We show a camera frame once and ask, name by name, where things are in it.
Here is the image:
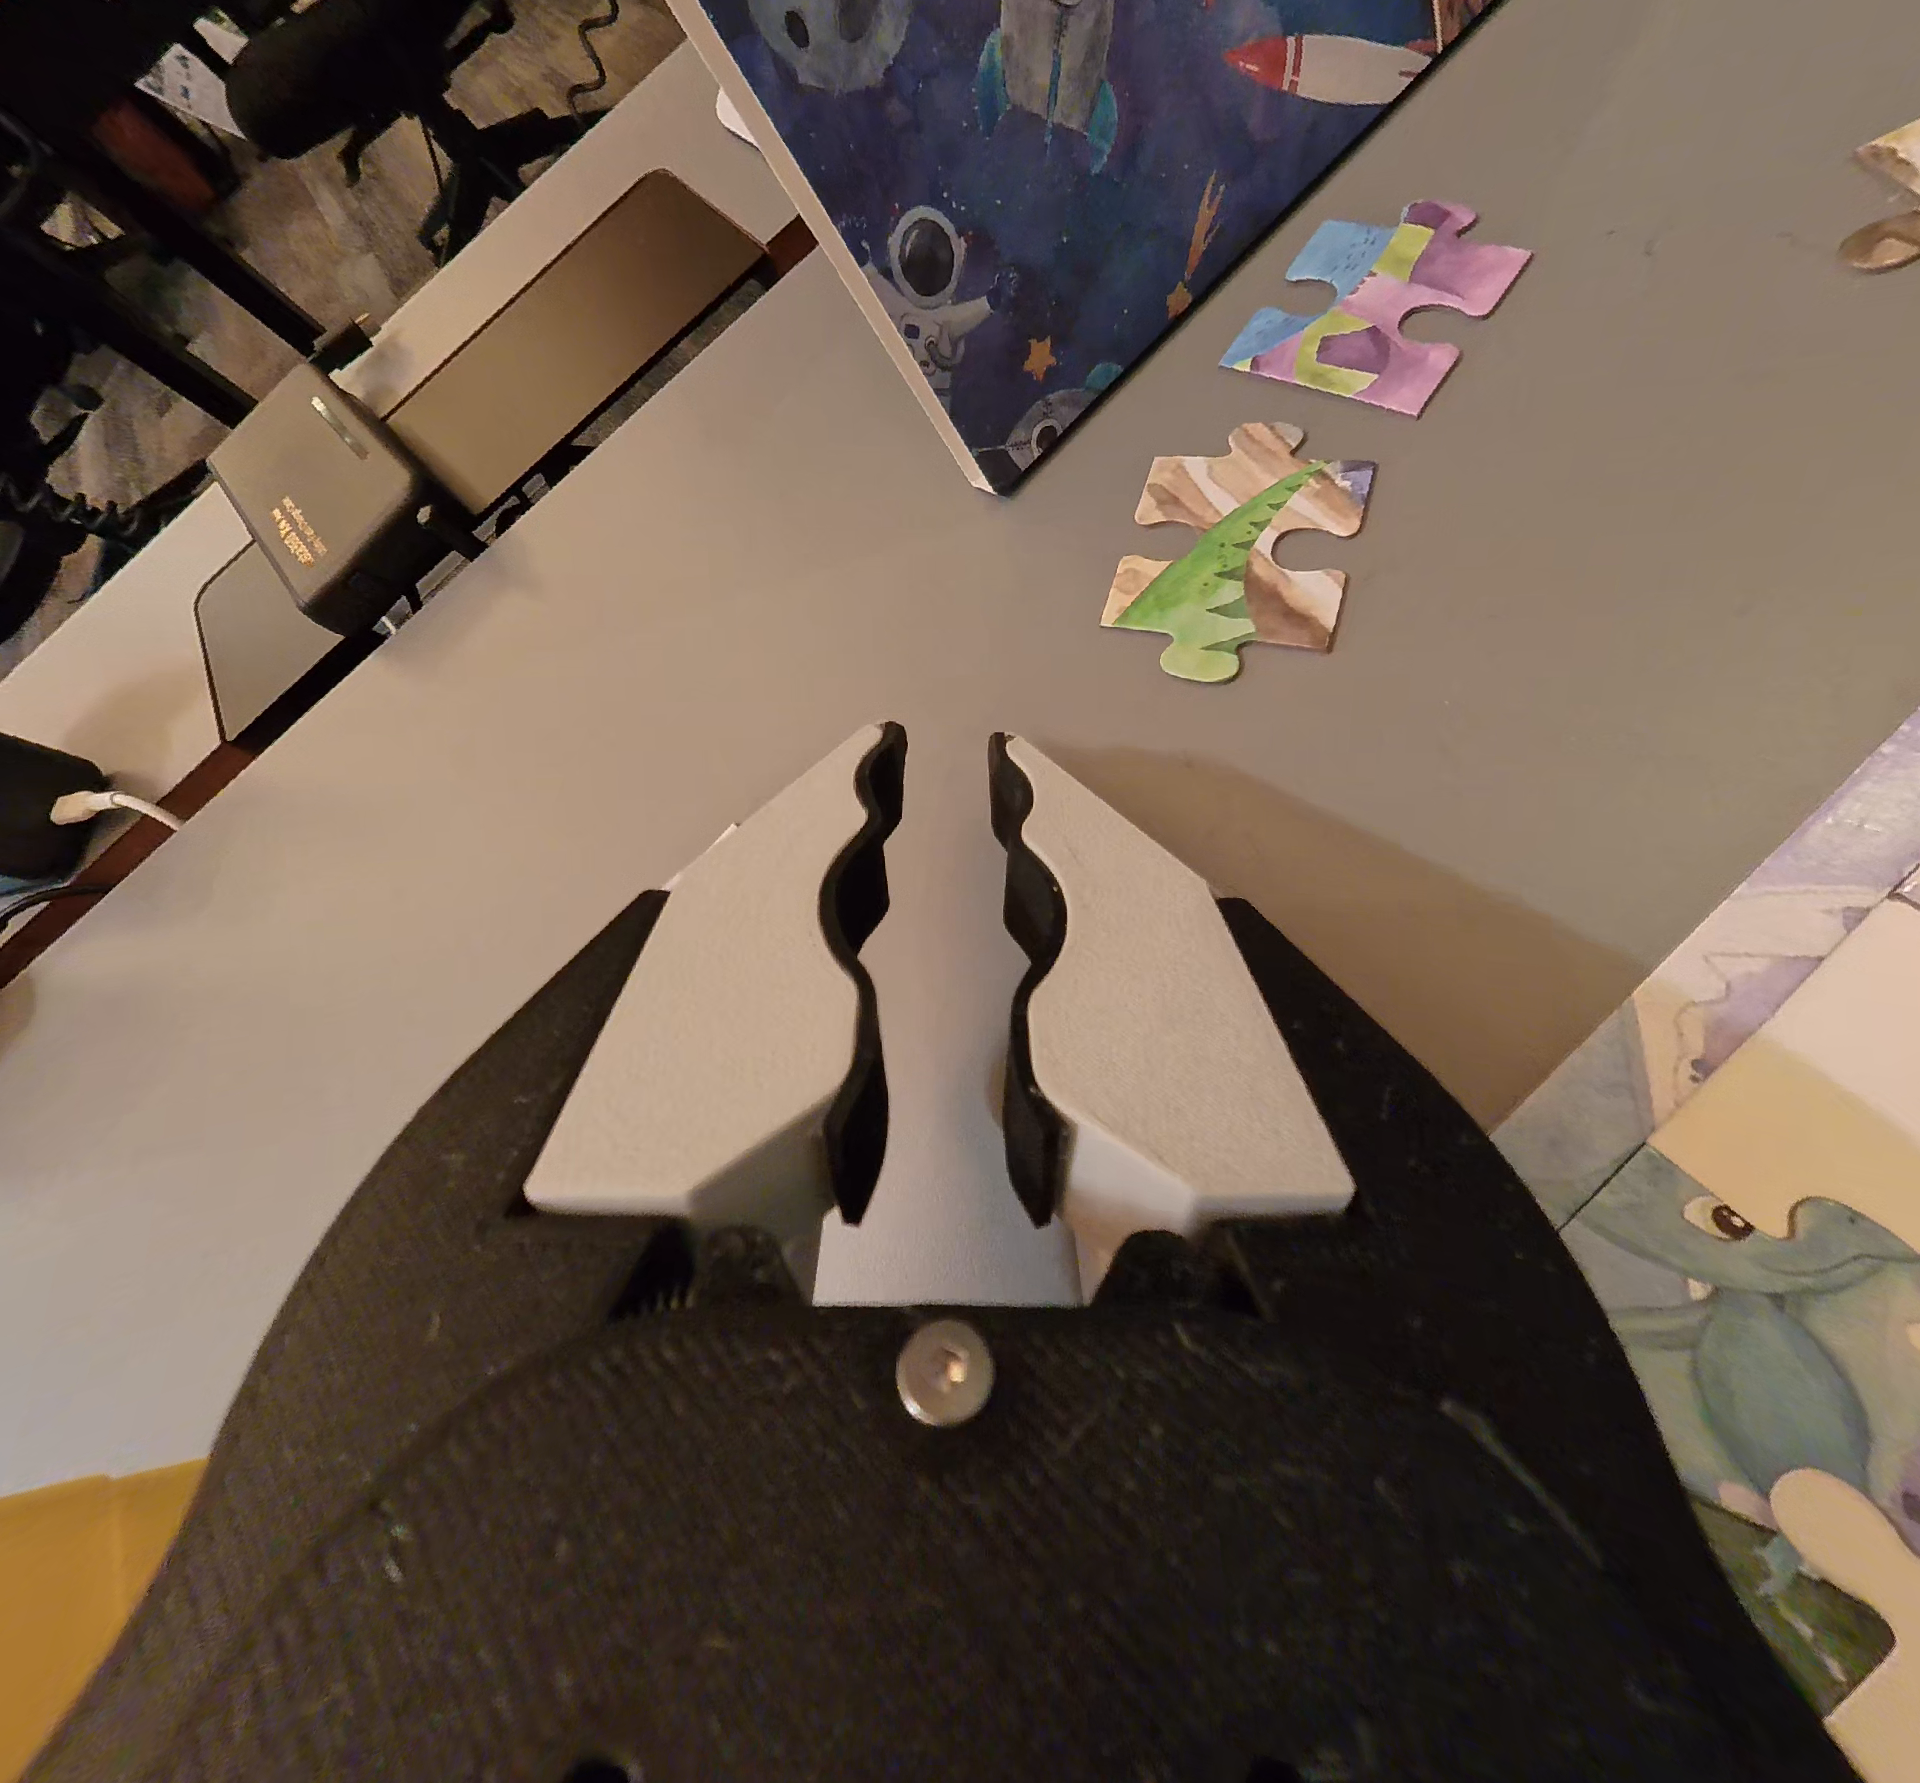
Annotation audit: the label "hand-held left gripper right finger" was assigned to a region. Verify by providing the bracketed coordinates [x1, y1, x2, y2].
[988, 730, 1360, 1242]

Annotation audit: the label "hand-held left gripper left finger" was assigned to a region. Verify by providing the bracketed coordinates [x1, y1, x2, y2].
[522, 720, 910, 1237]

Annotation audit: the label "green tail brown puzzle piece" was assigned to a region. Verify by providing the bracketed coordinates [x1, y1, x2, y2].
[1103, 422, 1380, 686]

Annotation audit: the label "dinosaur puzzle board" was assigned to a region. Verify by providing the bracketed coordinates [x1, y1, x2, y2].
[1494, 702, 1920, 1783]

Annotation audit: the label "dark grey charger box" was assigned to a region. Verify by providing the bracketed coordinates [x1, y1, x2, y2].
[206, 362, 440, 637]

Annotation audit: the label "small black charger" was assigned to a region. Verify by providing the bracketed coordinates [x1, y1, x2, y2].
[0, 734, 115, 878]

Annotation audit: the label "white neighbouring desk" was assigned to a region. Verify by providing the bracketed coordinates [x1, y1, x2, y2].
[0, 5, 820, 825]

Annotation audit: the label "purple blue yellow puzzle piece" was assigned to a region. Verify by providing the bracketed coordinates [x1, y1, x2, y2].
[1218, 200, 1537, 423]

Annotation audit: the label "yellow box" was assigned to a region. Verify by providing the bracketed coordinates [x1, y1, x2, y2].
[0, 1456, 213, 1783]

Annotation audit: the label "illustrated puzzle box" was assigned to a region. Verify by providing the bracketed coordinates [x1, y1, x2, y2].
[577, 0, 1645, 501]

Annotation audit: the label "black office chair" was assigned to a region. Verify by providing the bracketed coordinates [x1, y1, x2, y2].
[227, 0, 521, 217]

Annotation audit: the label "scattered loose puzzle pieces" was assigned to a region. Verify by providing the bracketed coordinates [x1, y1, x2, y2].
[1838, 117, 1920, 278]

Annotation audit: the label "white plug cable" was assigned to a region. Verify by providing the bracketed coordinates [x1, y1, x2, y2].
[49, 784, 189, 837]

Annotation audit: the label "dark desk frame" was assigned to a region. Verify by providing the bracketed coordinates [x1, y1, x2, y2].
[0, 0, 324, 436]

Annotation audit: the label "black coiled cable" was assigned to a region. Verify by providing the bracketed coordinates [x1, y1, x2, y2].
[559, 0, 624, 105]

